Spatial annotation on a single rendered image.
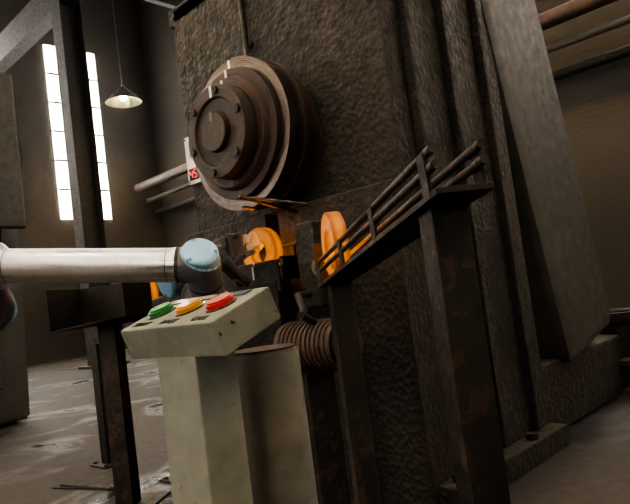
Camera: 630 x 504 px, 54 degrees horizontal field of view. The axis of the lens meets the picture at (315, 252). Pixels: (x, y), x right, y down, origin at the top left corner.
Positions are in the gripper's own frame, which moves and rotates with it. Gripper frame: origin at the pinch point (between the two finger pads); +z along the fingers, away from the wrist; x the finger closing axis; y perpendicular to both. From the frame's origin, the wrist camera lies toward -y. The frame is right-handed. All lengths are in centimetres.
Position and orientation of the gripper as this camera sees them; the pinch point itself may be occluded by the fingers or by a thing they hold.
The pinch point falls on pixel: (261, 246)
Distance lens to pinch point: 192.3
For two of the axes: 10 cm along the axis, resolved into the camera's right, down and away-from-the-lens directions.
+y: -3.1, -9.4, -1.4
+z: 6.4, -3.2, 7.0
